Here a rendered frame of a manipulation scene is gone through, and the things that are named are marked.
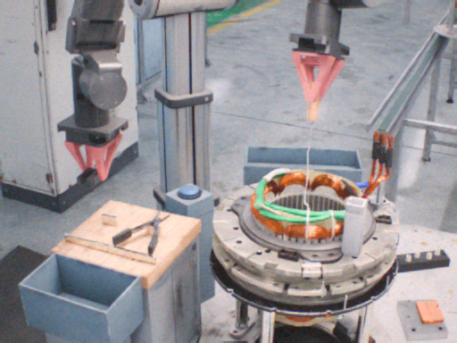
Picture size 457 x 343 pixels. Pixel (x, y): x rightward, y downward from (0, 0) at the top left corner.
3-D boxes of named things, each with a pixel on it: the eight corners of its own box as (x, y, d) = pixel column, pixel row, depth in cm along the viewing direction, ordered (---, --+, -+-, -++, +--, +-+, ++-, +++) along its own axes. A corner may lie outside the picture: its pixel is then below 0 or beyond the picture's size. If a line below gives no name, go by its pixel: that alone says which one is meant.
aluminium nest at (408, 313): (446, 338, 131) (449, 330, 130) (406, 340, 131) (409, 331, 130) (433, 305, 142) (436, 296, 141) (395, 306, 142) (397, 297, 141)
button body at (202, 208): (215, 296, 147) (213, 194, 136) (191, 309, 142) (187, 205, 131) (194, 283, 151) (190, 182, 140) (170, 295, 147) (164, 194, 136)
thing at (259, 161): (346, 257, 160) (357, 149, 148) (350, 282, 151) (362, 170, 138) (245, 255, 162) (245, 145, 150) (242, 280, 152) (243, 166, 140)
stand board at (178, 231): (148, 289, 105) (147, 277, 104) (52, 262, 111) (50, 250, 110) (201, 230, 121) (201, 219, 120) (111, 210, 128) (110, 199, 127)
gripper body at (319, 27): (350, 59, 106) (354, 15, 106) (324, 47, 97) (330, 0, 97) (314, 55, 109) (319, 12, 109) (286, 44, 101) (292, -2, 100)
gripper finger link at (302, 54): (342, 107, 106) (349, 50, 105) (324, 103, 100) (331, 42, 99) (304, 103, 109) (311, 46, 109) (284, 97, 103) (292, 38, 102)
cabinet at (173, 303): (159, 402, 116) (148, 288, 105) (74, 372, 123) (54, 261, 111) (203, 341, 132) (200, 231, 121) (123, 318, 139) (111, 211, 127)
